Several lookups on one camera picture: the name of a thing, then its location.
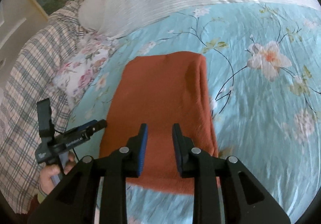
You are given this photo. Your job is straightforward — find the rust orange knit garment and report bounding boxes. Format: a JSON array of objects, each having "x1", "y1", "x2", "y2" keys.
[{"x1": 99, "y1": 51, "x2": 218, "y2": 195}]

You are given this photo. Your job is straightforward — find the left forearm sleeve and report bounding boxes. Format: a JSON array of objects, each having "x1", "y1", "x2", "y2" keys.
[{"x1": 27, "y1": 184, "x2": 53, "y2": 217}]

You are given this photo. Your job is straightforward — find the left hand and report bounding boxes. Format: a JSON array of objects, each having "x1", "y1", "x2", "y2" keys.
[{"x1": 39, "y1": 152, "x2": 76, "y2": 195}]

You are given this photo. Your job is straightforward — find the white pink floral pillow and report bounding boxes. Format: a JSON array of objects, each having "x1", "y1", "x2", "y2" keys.
[{"x1": 52, "y1": 32, "x2": 119, "y2": 109}]

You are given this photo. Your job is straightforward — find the plaid checkered blanket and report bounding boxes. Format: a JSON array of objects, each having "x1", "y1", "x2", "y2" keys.
[{"x1": 1, "y1": 1, "x2": 85, "y2": 214}]

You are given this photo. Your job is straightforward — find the light blue floral quilt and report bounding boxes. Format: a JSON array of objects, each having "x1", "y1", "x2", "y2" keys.
[{"x1": 68, "y1": 3, "x2": 320, "y2": 223}]

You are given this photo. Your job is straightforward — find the black camera box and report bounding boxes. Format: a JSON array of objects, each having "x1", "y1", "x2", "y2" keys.
[{"x1": 37, "y1": 98, "x2": 54, "y2": 138}]

